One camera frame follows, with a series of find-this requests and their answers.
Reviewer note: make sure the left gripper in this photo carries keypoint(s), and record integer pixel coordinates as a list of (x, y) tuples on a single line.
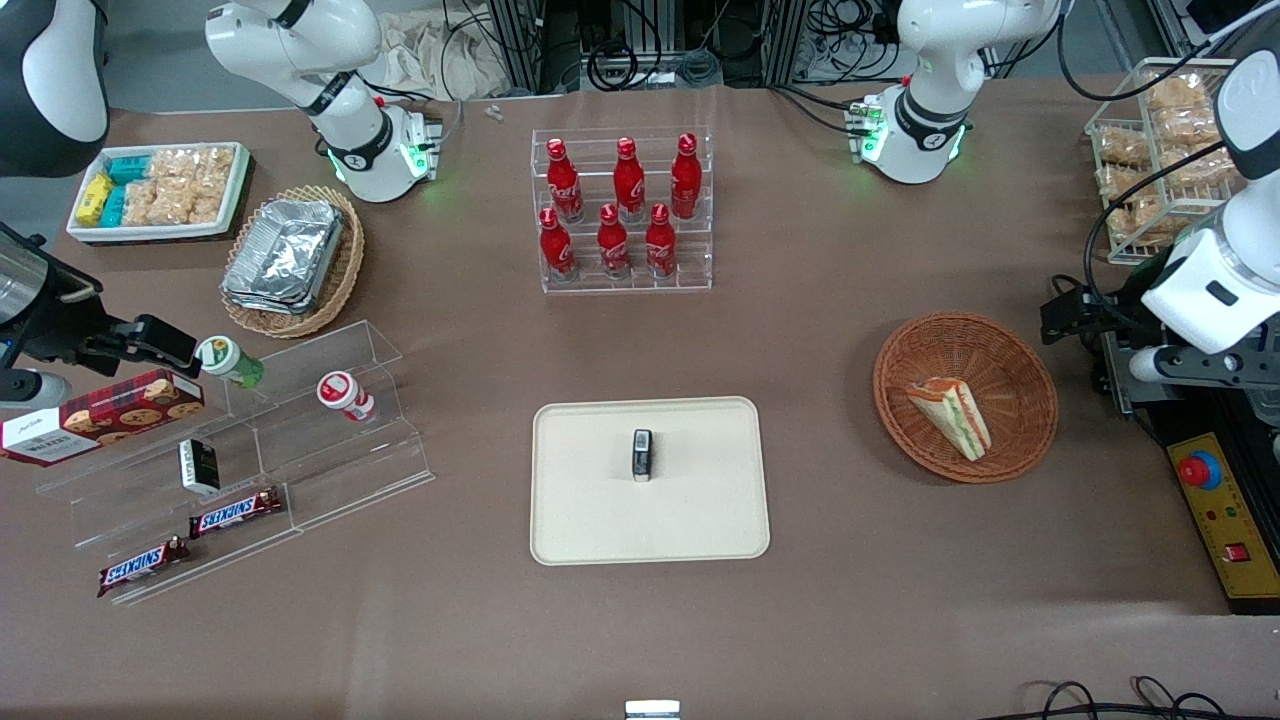
[(1112, 318)]

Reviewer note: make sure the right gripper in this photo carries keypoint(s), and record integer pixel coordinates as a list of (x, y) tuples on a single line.
[(52, 328)]

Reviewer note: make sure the triangular sandwich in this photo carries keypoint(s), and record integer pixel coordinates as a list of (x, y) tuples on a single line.
[(955, 415)]

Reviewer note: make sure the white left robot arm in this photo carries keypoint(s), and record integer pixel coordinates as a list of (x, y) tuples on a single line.
[(920, 90)]

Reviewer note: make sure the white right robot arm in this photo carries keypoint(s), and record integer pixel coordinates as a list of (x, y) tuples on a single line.
[(300, 40)]

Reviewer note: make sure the brown round wicker basket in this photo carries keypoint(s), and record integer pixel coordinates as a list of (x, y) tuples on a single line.
[(1015, 370)]

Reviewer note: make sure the white rectangular snack tray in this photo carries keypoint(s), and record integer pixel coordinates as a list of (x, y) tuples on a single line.
[(238, 190)]

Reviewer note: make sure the light oval wicker basket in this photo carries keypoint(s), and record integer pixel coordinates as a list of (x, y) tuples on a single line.
[(345, 270)]

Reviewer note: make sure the beige rectangular tray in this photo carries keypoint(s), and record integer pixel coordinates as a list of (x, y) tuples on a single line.
[(600, 510)]

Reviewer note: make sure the red tartan cookie box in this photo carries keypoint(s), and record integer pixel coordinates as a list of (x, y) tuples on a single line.
[(110, 415)]

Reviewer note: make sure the green lidded cup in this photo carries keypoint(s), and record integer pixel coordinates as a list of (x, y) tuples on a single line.
[(232, 363)]

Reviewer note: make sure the clear rice cracker bag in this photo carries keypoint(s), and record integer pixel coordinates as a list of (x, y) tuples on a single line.
[(1198, 165), (1125, 148), (1140, 218), (195, 205), (146, 205), (172, 166), (1176, 92), (1128, 184), (215, 166), (1188, 126)]

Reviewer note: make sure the small black white carton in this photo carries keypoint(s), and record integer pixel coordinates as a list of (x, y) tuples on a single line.
[(200, 466)]

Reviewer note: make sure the silver foil container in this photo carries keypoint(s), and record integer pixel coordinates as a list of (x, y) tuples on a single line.
[(290, 245), (265, 303)]

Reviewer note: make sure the teal snack packet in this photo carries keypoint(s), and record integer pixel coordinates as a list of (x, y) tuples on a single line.
[(128, 170), (114, 207)]

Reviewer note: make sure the yellow snack packet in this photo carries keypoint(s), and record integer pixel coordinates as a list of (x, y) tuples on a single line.
[(94, 198)]

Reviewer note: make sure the black appliance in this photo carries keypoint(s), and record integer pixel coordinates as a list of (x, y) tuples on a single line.
[(1200, 410)]

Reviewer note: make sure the brown Snickers bar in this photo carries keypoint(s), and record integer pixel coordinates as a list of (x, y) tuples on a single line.
[(143, 566), (235, 512)]

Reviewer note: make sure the red lidded cup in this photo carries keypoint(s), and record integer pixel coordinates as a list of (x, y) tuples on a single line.
[(345, 393)]

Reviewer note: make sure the clear acrylic stepped shelf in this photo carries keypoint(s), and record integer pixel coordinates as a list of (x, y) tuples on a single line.
[(330, 470)]

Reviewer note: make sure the yellow black emergency stop box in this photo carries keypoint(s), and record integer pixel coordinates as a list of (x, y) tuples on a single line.
[(1225, 520)]

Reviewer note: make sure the clear acrylic bottle rack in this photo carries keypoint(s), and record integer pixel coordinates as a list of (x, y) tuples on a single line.
[(690, 255)]

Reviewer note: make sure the red cola bottle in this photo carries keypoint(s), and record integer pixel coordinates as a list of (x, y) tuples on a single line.
[(613, 244), (563, 185), (556, 248), (628, 182), (686, 178), (660, 243)]

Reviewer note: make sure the beige crumpled cloth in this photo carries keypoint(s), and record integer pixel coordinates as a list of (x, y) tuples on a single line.
[(430, 60)]

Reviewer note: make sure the small black box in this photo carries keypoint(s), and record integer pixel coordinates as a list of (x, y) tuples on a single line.
[(642, 455)]

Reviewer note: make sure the small white device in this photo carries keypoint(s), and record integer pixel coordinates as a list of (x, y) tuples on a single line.
[(652, 711)]

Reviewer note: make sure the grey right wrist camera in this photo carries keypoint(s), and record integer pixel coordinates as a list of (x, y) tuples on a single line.
[(35, 390)]

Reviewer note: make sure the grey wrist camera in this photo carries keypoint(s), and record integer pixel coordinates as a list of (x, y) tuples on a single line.
[(1220, 370), (35, 390)]

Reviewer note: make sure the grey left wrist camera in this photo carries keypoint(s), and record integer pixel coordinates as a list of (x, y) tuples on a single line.
[(1220, 370)]

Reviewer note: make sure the aluminium equipment frame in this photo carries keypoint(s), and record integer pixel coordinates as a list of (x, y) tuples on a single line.
[(520, 40)]

